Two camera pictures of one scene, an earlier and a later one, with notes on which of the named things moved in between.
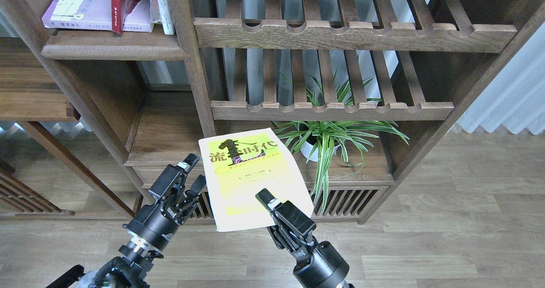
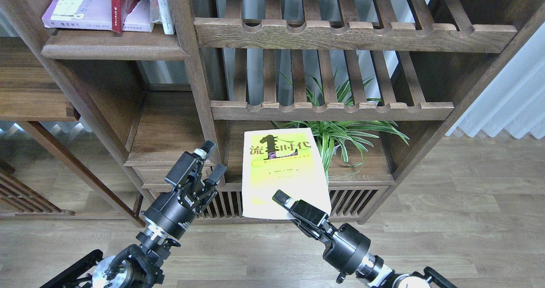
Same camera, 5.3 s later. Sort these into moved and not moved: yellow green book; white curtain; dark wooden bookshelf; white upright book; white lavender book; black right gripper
Moved: black right gripper; yellow green book
Not moved: white curtain; dark wooden bookshelf; white lavender book; white upright book
